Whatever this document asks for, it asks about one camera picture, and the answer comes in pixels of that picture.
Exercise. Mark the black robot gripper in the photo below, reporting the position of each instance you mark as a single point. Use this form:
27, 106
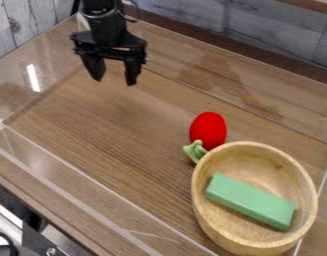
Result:
129, 49

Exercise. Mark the red plush strawberry fruit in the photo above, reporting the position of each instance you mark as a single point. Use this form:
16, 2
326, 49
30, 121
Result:
207, 135

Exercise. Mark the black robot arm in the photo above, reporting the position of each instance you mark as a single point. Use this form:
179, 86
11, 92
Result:
108, 40

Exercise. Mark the light wooden bowl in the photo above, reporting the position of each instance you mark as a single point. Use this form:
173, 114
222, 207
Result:
271, 170

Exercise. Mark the green rectangular block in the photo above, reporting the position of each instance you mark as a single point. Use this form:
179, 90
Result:
249, 200

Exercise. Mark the clear acrylic enclosure wall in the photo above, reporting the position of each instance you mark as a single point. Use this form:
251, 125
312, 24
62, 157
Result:
91, 149

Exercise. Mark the black metal stand bracket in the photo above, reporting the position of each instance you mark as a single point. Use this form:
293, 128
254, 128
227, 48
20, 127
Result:
34, 240

